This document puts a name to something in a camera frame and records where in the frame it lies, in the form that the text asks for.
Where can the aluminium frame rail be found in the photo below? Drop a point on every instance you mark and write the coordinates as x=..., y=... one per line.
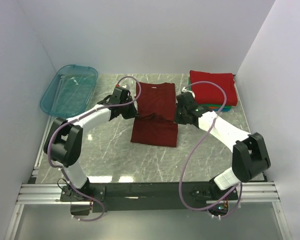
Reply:
x=49, y=194

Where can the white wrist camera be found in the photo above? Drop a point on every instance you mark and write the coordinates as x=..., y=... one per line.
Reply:
x=125, y=86
x=186, y=90

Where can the blue transparent plastic bin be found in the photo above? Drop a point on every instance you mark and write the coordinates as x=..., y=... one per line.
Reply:
x=70, y=91

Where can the folded red t-shirt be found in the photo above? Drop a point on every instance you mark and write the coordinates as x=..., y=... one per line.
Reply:
x=206, y=93

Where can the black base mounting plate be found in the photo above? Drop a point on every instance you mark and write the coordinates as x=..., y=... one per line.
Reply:
x=154, y=196

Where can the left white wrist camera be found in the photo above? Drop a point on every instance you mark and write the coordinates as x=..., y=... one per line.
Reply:
x=125, y=86

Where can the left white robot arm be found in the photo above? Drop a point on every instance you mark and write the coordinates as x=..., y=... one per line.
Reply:
x=63, y=145

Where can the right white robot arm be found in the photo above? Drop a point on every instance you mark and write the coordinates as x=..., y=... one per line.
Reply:
x=249, y=152

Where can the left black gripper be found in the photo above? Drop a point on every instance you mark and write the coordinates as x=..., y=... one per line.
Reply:
x=133, y=113

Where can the dark red t-shirt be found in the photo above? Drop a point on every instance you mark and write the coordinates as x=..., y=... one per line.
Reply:
x=155, y=124

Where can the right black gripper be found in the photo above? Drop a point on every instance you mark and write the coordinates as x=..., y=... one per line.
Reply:
x=177, y=119

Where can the folded blue t-shirt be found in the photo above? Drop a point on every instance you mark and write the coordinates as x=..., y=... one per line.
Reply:
x=223, y=110

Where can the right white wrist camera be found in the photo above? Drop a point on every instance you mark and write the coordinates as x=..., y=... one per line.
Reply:
x=186, y=90

